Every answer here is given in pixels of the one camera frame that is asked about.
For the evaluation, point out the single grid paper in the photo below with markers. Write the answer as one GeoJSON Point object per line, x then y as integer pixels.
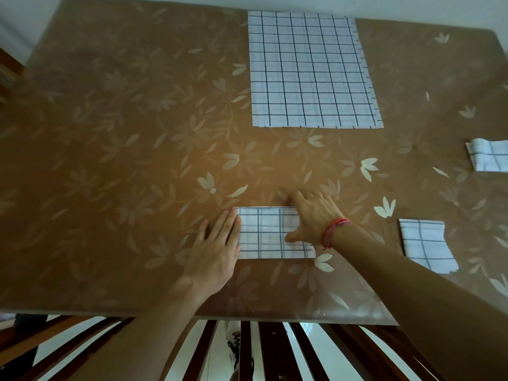
{"type": "Point", "coordinates": [426, 246]}
{"type": "Point", "coordinates": [262, 234]}

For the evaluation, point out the person's left hand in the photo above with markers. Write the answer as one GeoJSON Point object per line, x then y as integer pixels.
{"type": "Point", "coordinates": [214, 261]}

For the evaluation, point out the person's left forearm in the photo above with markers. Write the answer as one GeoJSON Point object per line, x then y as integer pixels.
{"type": "Point", "coordinates": [139, 341]}

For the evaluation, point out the person's right hand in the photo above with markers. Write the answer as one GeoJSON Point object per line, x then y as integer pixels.
{"type": "Point", "coordinates": [315, 220]}

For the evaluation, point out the person's right forearm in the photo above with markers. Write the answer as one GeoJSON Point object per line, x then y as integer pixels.
{"type": "Point", "coordinates": [428, 313]}

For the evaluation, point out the wooden chair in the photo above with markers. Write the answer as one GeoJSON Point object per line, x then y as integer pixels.
{"type": "Point", "coordinates": [274, 345]}
{"type": "Point", "coordinates": [39, 337]}
{"type": "Point", "coordinates": [10, 71]}

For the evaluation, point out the wooden table with floral cover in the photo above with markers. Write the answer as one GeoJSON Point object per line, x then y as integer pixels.
{"type": "Point", "coordinates": [99, 154]}

